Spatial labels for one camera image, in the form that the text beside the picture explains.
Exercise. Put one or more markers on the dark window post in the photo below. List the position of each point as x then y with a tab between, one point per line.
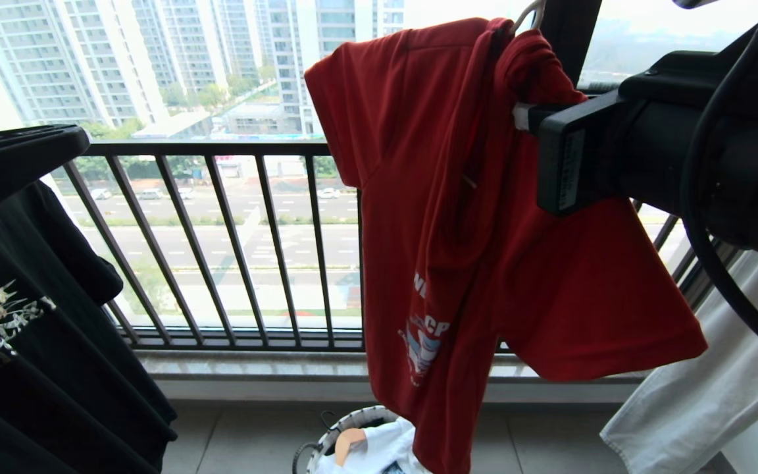
570	33

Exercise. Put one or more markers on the stone window sill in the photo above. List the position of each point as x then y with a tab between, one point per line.
254	375

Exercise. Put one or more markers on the red printed t-shirt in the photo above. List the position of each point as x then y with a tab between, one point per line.
418	197

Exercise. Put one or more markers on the black printed t-shirt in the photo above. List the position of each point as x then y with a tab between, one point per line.
56	395

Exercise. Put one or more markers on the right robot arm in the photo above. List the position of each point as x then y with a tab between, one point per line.
757	151

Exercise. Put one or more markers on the black balcony railing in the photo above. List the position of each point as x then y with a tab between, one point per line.
221	148

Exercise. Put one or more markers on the black ribbed plastic wedge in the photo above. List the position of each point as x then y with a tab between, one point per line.
10	164

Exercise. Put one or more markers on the white woven laundry basket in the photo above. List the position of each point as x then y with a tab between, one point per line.
354	417

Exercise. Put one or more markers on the wooden clothes hanger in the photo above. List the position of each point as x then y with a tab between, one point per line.
349	440

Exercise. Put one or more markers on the white clothes hanger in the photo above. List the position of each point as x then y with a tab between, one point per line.
529	14

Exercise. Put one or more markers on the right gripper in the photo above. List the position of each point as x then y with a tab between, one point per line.
580	155

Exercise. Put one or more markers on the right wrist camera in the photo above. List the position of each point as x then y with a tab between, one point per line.
682	76

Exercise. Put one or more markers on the white hanging garment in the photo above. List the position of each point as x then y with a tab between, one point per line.
714	395

